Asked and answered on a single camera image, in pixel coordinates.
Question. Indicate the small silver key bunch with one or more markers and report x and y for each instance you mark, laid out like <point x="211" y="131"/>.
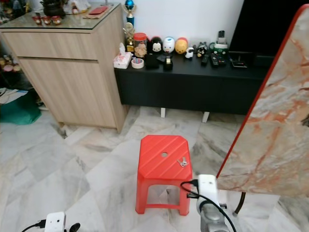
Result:
<point x="183" y="162"/>

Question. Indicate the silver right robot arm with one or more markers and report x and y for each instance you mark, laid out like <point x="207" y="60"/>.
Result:
<point x="211" y="220"/>

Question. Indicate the red plastic stool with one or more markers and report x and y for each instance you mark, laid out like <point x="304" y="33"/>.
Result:
<point x="159" y="162"/>

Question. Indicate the green bag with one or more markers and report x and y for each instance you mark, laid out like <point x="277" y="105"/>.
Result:
<point x="19" y="113"/>

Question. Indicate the light wooden cabinet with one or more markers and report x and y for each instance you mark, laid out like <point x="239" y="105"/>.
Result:
<point x="67" y="87"/>

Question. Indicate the stack of papers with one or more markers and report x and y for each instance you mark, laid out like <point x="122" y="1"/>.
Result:
<point x="13" y="95"/>

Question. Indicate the black table leg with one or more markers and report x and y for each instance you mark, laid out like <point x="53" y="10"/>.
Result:
<point x="240" y="205"/>

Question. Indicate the pink tissue box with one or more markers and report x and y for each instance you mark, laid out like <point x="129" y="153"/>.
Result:
<point x="122" y="61"/>

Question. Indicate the white tape roll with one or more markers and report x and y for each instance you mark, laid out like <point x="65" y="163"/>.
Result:
<point x="133" y="64"/>

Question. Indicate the pink beige plush toy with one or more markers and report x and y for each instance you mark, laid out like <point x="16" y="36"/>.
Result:
<point x="10" y="64"/>

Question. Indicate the black low console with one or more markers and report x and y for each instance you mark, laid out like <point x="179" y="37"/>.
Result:
<point x="193" y="89"/>

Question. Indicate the black tape dispenser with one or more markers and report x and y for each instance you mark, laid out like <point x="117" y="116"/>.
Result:
<point x="168" y="65"/>

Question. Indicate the clear jar with red lid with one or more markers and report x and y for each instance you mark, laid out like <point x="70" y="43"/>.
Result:
<point x="140" y="48"/>

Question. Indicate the gold trophy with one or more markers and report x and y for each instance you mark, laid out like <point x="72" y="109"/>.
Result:
<point x="129" y="36"/>

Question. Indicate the black round mouse toy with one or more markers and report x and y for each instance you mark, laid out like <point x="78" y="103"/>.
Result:
<point x="155" y="46"/>

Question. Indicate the small red cup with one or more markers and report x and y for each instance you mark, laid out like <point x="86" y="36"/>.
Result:
<point x="57" y="21"/>
<point x="36" y="20"/>
<point x="46" y="21"/>

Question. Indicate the small panda toy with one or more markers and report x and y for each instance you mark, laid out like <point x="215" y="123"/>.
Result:
<point x="189" y="53"/>

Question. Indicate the yellow round toy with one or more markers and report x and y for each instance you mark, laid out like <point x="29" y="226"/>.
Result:
<point x="181" y="46"/>

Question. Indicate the small black remote control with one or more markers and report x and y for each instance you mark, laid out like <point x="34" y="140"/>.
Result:
<point x="205" y="60"/>

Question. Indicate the marble pattern folding table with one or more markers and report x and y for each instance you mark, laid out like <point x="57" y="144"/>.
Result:
<point x="270" y="135"/>

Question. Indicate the red packet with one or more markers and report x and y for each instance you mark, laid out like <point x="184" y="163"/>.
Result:
<point x="98" y="10"/>

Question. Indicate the black incense pot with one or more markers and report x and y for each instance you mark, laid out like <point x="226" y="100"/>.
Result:
<point x="54" y="9"/>

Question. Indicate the small dark animal toy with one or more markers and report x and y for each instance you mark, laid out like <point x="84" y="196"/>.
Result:
<point x="202" y="49"/>

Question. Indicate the white figurine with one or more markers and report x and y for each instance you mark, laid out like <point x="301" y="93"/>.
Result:
<point x="77" y="6"/>

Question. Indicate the large black remote control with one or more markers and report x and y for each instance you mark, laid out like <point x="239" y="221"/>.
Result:
<point x="219" y="60"/>

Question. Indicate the blue trophy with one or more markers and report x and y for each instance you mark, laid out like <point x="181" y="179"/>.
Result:
<point x="130" y="7"/>

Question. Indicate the black tray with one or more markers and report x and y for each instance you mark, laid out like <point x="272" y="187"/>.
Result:
<point x="239" y="62"/>

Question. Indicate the black television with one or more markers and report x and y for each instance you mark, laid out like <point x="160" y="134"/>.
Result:
<point x="260" y="24"/>

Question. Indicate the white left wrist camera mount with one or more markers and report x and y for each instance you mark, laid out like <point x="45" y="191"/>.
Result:
<point x="54" y="223"/>

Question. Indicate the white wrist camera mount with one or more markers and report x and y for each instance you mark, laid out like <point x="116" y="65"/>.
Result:
<point x="54" y="223"/>
<point x="207" y="188"/>

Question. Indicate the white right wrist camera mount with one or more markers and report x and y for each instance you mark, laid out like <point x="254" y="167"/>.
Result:
<point x="207" y="188"/>

